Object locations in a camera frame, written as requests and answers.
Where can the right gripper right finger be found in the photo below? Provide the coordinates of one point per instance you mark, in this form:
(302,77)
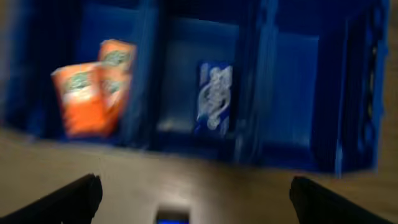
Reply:
(323,208)

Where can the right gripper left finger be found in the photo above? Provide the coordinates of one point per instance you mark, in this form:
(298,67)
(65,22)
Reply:
(71,202)

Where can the orange candy box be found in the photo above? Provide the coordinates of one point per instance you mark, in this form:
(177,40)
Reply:
(117,71)
(82,102)

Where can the blue candy pack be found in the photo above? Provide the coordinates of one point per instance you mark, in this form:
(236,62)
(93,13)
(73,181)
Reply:
(173,219)
(214,96)

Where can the blue tray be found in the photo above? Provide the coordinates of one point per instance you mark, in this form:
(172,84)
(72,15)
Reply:
(289,93)

